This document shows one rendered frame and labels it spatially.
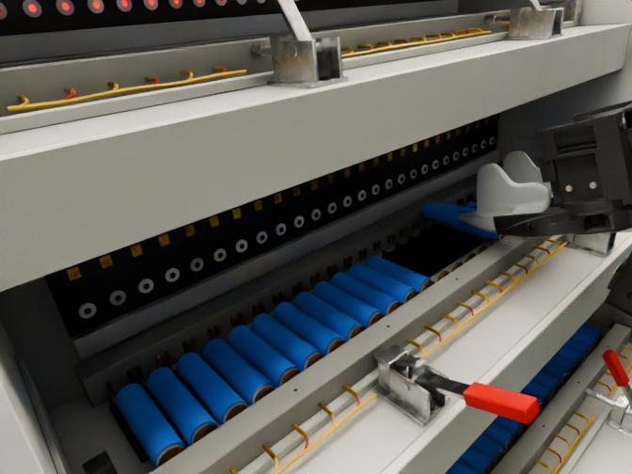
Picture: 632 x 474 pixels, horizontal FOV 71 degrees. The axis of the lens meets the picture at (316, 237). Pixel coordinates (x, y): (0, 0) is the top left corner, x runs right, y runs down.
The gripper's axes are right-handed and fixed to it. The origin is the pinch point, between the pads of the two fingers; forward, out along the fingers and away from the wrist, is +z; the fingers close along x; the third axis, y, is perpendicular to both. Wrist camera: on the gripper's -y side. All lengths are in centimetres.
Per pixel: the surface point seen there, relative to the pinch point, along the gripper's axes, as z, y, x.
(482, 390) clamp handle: -11.0, -3.6, 19.9
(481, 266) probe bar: -3.4, -2.3, 6.4
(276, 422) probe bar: -3.1, -2.7, 27.9
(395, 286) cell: 0.4, -1.4, 12.8
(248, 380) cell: 0.6, -1.4, 27.1
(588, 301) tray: -7.8, -8.6, -0.9
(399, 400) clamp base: -5.3, -5.2, 20.8
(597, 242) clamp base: -7.5, -4.9, -5.8
